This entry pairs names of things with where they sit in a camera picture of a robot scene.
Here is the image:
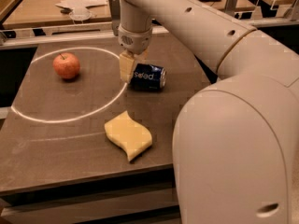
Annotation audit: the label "blue pepsi can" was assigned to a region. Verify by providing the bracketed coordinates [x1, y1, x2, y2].
[130, 63, 166, 91]

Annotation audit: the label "red apple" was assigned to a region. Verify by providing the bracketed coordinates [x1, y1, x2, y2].
[52, 52, 80, 79]

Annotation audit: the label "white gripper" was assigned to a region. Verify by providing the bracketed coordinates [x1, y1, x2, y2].
[118, 25, 152, 83]

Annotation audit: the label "yellow wavy sponge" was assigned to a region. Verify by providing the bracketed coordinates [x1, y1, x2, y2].
[104, 111, 152, 161]

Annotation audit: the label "clear round lid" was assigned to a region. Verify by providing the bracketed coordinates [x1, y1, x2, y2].
[69, 7, 92, 21]

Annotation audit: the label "white circle tape marking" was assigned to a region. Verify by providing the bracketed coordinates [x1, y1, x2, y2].
[11, 47, 127, 124]

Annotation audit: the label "left grey metal post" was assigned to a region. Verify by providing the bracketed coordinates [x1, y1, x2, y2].
[108, 0, 121, 35]

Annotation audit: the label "white papers on desk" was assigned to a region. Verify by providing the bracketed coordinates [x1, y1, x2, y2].
[56, 0, 107, 8]

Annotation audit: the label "wooden background desk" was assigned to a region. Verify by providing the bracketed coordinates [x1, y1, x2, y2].
[2, 0, 254, 30]

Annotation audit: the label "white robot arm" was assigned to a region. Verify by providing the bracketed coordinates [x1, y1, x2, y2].
[120, 0, 299, 224]

